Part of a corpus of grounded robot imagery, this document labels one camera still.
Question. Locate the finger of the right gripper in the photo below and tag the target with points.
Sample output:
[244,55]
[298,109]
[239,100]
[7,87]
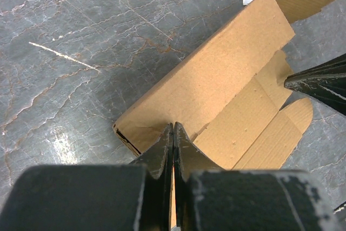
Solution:
[324,83]

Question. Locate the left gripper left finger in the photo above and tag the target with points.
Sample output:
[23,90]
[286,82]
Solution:
[134,196]

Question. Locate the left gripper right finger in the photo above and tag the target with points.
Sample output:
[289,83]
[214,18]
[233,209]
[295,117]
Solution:
[209,197]

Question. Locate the brown cardboard box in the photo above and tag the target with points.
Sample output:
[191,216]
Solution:
[229,94]

